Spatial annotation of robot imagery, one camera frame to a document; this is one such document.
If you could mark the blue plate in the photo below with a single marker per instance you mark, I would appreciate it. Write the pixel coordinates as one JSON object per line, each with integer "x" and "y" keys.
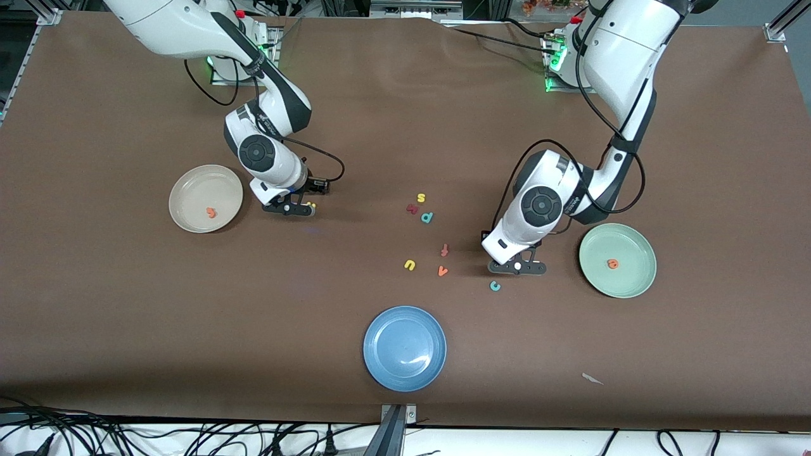
{"x": 405, "y": 348}

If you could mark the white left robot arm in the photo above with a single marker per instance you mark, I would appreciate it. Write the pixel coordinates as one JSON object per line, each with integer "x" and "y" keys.
{"x": 627, "y": 44}

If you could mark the beige plate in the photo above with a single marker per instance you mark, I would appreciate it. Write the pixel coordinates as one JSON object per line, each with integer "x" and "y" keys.
{"x": 196, "y": 190}

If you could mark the green plate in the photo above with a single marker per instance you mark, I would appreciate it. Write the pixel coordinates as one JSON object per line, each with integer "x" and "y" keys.
{"x": 627, "y": 278}

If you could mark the white paper scrap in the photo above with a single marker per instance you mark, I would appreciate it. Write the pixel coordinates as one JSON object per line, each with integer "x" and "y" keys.
{"x": 592, "y": 379}

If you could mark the grey metal frame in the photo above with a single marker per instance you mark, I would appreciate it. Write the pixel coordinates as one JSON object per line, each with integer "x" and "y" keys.
{"x": 412, "y": 7}

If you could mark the aluminium frame profile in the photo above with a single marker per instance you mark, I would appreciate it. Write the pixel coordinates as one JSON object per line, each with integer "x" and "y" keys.
{"x": 776, "y": 30}
{"x": 49, "y": 16}

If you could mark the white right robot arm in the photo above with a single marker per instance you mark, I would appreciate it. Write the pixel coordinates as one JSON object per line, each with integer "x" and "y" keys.
{"x": 165, "y": 25}

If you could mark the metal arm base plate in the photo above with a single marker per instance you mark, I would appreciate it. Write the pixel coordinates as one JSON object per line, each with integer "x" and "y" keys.
{"x": 276, "y": 38}
{"x": 557, "y": 87}

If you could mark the brown table cover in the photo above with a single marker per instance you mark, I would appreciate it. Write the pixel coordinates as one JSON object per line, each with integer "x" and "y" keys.
{"x": 380, "y": 126}

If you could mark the orange flower decoration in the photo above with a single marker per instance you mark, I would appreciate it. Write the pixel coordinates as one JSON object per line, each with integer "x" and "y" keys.
{"x": 545, "y": 5}

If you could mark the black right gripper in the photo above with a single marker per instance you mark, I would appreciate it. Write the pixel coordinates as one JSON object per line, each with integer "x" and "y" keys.
{"x": 308, "y": 186}

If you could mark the grey metal bracket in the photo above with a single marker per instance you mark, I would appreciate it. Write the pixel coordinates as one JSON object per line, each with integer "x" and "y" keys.
{"x": 398, "y": 421}

